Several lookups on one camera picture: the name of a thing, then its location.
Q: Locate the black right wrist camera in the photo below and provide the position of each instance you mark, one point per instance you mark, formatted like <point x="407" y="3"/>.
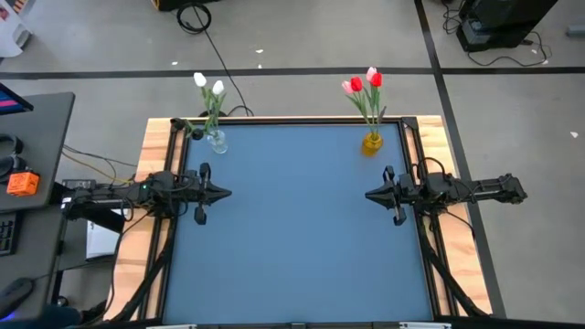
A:
<point x="399" y="216"/>

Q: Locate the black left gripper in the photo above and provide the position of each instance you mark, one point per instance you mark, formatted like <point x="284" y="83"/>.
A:
<point x="196" y="189"/>

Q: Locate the black desk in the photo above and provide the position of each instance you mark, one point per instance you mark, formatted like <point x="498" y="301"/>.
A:
<point x="41" y="132"/>
<point x="32" y="265"/>

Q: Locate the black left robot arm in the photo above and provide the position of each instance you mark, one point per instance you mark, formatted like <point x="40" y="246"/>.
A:
<point x="114" y="195"/>

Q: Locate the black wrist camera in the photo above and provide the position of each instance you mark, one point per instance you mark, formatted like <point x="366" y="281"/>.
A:
<point x="200" y="215"/>
<point x="399" y="216"/>

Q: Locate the black floor equipment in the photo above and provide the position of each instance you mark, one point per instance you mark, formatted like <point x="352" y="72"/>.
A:
<point x="183" y="3"/>

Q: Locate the red artificial tulip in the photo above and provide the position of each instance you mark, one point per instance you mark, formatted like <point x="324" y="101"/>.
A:
<point x="356" y="83"/>
<point x="376" y="80"/>

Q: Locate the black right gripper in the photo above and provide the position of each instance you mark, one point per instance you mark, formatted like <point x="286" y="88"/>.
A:
<point x="402" y="192"/>

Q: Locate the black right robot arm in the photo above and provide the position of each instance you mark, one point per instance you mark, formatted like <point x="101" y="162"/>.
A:
<point x="484" y="191"/>

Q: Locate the pink artificial tulip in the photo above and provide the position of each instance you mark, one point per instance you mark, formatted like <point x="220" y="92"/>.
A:
<point x="371" y="73"/>
<point x="347" y="87"/>

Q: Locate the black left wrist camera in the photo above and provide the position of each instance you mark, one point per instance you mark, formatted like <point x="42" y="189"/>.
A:
<point x="200" y="215"/>

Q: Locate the white artificial tulip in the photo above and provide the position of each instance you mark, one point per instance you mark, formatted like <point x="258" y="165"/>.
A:
<point x="218" y="87"/>
<point x="199" y="79"/>

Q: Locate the computer monitor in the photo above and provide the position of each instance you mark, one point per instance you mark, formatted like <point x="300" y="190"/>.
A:
<point x="11" y="100"/>

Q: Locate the black equipment case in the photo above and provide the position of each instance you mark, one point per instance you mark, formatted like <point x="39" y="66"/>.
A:
<point x="498" y="23"/>

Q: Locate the small grey floor object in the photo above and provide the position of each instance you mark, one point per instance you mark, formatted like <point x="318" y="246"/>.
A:
<point x="576" y="30"/>

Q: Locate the black headphones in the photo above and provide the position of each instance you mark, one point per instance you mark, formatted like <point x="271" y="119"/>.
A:
<point x="9" y="160"/>

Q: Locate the yellow glass vase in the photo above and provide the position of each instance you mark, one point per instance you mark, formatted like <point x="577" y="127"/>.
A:
<point x="372" y="145"/>

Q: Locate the white paper box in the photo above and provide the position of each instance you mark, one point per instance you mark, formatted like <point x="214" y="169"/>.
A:
<point x="105" y="237"/>

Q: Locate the orange box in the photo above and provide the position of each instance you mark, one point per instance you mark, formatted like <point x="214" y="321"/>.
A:
<point x="23" y="183"/>

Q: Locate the black keyboard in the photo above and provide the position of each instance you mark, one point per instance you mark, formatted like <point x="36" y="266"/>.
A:
<point x="7" y="233"/>

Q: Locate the black computer mouse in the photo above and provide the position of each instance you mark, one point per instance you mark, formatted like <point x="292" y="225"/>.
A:
<point x="16" y="294"/>

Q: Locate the clear glass vase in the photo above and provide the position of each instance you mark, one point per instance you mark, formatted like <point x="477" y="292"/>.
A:
<point x="218" y="142"/>

